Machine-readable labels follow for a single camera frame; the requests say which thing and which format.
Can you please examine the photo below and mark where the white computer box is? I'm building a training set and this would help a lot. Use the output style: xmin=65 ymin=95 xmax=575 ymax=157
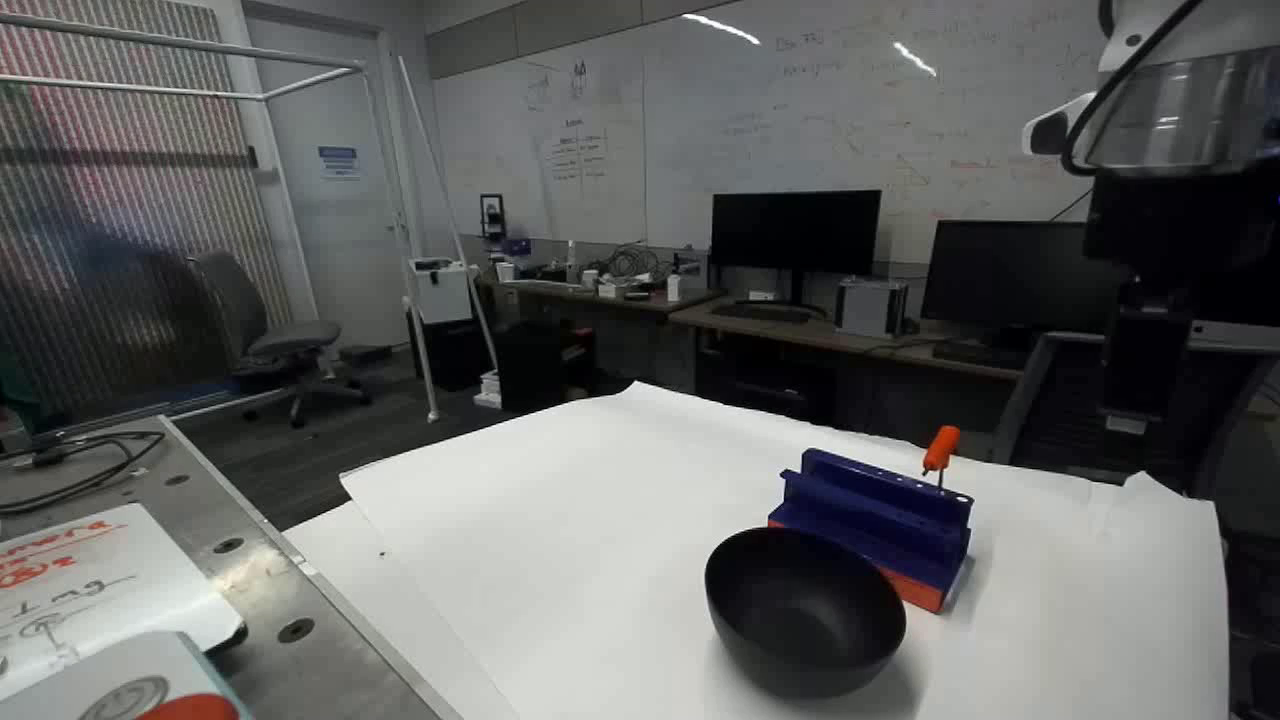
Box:
xmin=830 ymin=277 xmax=912 ymax=340

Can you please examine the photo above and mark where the handwritten paper note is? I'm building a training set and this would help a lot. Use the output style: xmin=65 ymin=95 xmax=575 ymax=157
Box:
xmin=0 ymin=498 xmax=246 ymax=699

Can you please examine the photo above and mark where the whiteboard with writing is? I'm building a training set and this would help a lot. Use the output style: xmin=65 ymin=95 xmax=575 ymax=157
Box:
xmin=423 ymin=0 xmax=1110 ymax=277

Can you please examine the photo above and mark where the black computer monitor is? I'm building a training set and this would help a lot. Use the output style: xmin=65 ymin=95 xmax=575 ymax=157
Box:
xmin=921 ymin=214 xmax=1132 ymax=357
xmin=707 ymin=189 xmax=884 ymax=309

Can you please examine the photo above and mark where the white box on stand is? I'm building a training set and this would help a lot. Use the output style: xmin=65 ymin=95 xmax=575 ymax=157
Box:
xmin=399 ymin=256 xmax=503 ymax=422

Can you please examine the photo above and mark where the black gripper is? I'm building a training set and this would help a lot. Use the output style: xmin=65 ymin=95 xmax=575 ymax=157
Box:
xmin=1081 ymin=167 xmax=1280 ymax=438

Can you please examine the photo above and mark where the black cable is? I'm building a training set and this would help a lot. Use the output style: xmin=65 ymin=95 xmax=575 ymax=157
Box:
xmin=0 ymin=422 xmax=169 ymax=525

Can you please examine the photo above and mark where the white door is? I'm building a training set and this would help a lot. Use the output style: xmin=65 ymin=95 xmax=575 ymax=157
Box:
xmin=243 ymin=6 xmax=410 ymax=358

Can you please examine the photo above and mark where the blue door sign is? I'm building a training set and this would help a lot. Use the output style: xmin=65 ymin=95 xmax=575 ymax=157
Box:
xmin=314 ymin=138 xmax=363 ymax=182

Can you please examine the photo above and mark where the brown wooden office desk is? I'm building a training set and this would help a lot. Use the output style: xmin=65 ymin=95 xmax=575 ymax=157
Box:
xmin=480 ymin=272 xmax=1039 ymax=403

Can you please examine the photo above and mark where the metal frame mesh partition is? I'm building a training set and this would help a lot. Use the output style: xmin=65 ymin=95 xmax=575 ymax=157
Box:
xmin=0 ymin=0 xmax=366 ymax=432

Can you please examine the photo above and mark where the black keyboard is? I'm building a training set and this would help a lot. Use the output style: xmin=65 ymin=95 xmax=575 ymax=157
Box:
xmin=707 ymin=296 xmax=830 ymax=329

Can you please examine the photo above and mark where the grey office chair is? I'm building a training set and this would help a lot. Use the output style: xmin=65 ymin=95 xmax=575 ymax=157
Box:
xmin=182 ymin=246 xmax=378 ymax=432

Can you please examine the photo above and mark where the black round bowl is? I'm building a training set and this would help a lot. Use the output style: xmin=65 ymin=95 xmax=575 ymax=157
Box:
xmin=701 ymin=525 xmax=912 ymax=703

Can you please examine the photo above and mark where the red white round object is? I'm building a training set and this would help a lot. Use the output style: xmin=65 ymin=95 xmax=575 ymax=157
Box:
xmin=0 ymin=626 xmax=252 ymax=720

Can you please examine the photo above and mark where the wall hand sanitizer dispenser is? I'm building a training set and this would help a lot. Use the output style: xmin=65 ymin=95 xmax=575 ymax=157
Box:
xmin=477 ymin=189 xmax=512 ymax=246

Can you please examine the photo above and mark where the orange handled wrench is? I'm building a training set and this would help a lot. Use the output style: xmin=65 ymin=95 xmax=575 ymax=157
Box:
xmin=921 ymin=418 xmax=965 ymax=490

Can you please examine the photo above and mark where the black cabinet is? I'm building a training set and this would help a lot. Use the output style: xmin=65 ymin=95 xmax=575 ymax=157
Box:
xmin=494 ymin=315 xmax=599 ymax=418

